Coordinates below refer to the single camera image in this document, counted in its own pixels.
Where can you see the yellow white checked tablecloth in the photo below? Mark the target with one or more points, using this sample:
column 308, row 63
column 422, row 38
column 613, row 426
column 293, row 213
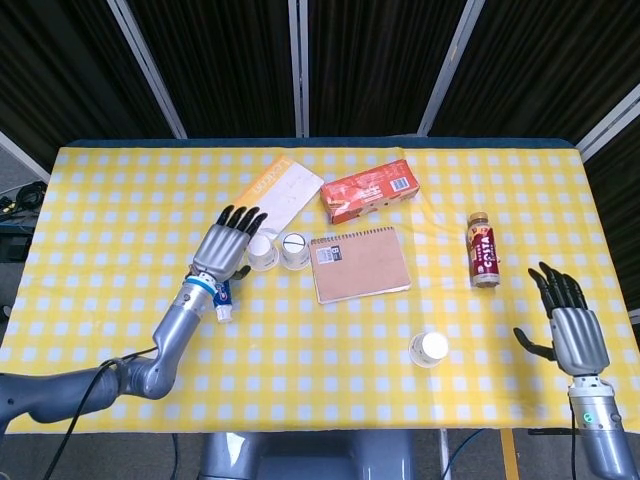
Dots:
column 310, row 370

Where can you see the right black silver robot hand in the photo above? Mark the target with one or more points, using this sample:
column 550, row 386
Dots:
column 580, row 340

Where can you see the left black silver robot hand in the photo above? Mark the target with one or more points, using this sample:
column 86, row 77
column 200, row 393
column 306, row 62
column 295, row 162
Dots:
column 220, row 247

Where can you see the white floral paper cup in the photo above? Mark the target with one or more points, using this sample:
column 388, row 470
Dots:
column 263, row 255
column 428, row 348

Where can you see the silver partition post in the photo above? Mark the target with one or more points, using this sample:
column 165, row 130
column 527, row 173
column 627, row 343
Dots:
column 447, row 70
column 22, row 155
column 150, row 70
column 298, row 65
column 607, row 122

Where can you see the orange cardboard snack box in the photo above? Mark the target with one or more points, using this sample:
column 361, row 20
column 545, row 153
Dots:
column 367, row 192

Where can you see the paper cup with line mark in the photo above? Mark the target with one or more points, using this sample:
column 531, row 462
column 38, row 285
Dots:
column 295, row 252

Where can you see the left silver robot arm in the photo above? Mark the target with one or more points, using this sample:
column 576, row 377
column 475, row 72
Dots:
column 175, row 330

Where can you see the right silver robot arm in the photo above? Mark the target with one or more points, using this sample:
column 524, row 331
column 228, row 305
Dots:
column 600, row 435

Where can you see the grey robot torso base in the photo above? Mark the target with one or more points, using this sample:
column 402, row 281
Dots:
column 305, row 457

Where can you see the Costa coffee bottle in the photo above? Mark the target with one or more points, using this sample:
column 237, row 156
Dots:
column 484, row 252

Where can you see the white orange notepad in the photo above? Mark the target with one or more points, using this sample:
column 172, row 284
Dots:
column 290, row 190

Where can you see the blue white toothpaste tube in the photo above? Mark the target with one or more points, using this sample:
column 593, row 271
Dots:
column 223, row 302

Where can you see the brown spiral notebook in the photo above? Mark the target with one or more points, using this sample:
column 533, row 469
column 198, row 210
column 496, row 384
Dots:
column 360, row 265

